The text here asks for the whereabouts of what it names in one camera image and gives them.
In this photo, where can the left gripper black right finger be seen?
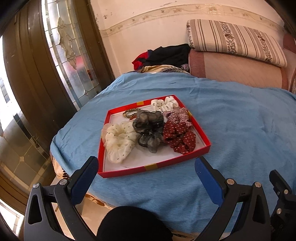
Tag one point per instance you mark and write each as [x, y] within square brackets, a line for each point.
[253, 220]

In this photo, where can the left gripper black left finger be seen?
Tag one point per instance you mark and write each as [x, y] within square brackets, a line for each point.
[40, 218]

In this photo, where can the cream organza dotted scrunchie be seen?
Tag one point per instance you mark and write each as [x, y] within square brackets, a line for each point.
[119, 139]

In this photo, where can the dark red polka dot scrunchie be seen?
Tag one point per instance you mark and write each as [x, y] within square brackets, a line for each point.
[179, 137]

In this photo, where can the black sheer dotted scrunchie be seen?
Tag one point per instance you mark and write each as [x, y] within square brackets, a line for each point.
[150, 125]

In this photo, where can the white cherry print scrunchie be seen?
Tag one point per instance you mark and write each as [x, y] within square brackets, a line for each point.
[168, 104]

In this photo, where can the red white plaid scrunchie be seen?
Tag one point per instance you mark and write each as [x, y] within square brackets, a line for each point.
[177, 117]

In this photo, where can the black rounded foreground object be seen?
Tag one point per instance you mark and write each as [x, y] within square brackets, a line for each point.
[132, 223]

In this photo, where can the light blue blanket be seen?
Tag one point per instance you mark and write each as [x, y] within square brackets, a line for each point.
[251, 130]

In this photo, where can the striped floral side cushion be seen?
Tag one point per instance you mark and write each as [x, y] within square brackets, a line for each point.
[293, 83]

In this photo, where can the pink quilted bolster cushion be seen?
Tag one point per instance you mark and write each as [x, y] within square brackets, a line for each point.
[226, 67]

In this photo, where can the wooden glass panel door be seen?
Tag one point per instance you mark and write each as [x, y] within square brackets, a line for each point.
[53, 62]

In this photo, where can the pink sofa back cushion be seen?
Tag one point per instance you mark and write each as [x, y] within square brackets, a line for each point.
[289, 50]

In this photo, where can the floral patterned bedsheet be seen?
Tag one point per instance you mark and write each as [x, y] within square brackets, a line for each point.
[164, 69]

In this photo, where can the black and red clothes pile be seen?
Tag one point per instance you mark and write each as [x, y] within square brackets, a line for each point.
[177, 56]

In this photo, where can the striped floral pillow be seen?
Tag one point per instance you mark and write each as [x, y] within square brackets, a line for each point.
[223, 37]

